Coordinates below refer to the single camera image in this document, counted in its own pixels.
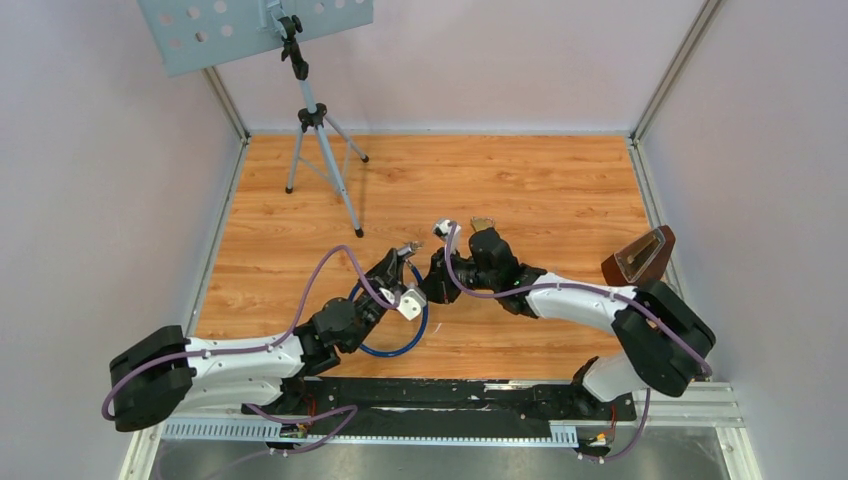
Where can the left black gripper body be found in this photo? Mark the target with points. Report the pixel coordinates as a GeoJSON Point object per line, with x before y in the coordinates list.
{"type": "Point", "coordinates": [369, 301]}

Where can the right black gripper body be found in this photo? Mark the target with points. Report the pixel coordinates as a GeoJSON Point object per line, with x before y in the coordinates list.
{"type": "Point", "coordinates": [447, 287]}

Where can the blue cable lock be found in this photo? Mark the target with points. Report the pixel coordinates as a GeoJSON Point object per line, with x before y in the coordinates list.
{"type": "Point", "coordinates": [391, 335]}

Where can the brass padlock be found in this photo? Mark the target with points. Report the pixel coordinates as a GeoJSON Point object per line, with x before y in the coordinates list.
{"type": "Point", "coordinates": [479, 224]}

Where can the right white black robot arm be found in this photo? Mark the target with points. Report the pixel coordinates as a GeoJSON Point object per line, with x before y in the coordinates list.
{"type": "Point", "coordinates": [664, 343]}

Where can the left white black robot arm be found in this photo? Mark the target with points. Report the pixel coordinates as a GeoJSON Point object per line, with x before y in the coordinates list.
{"type": "Point", "coordinates": [168, 372]}

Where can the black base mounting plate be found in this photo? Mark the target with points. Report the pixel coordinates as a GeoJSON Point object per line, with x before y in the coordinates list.
{"type": "Point", "coordinates": [406, 407]}

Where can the brown wooden metronome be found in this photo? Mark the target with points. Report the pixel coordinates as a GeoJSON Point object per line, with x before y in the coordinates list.
{"type": "Point", "coordinates": [645, 259]}

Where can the blue music stand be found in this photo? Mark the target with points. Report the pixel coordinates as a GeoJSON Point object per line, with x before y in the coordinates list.
{"type": "Point", "coordinates": [196, 35]}

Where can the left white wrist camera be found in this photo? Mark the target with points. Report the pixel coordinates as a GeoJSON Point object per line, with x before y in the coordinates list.
{"type": "Point", "coordinates": [407, 299]}

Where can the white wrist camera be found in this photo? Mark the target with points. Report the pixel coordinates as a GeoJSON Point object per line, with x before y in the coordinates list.
{"type": "Point", "coordinates": [407, 299]}
{"type": "Point", "coordinates": [448, 231]}

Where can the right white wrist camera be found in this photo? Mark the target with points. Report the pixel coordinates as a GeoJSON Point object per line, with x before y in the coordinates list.
{"type": "Point", "coordinates": [448, 231]}

